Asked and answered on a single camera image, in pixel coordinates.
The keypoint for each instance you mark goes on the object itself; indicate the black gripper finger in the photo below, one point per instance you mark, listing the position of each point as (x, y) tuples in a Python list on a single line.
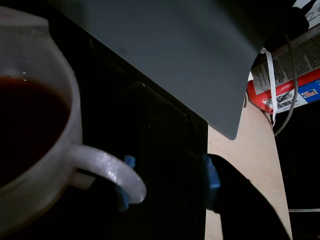
[(237, 212), (123, 205)]

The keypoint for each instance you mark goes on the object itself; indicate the translucent pink kettle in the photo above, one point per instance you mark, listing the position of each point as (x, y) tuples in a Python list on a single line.
[(62, 112)]

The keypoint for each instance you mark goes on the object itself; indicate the dark brown liquid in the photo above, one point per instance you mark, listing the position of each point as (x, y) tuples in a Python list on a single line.
[(30, 120)]

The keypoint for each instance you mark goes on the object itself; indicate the black plastic crate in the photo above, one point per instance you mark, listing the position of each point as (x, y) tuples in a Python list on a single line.
[(305, 162)]

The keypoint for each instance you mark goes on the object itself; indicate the red and white carton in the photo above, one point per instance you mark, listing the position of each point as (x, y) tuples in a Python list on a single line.
[(287, 87)]

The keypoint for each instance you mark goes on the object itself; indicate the grey backdrop board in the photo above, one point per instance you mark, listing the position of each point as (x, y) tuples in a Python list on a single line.
[(175, 62)]

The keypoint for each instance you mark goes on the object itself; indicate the white printed paper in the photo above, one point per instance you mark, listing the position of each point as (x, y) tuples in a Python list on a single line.
[(313, 17)]

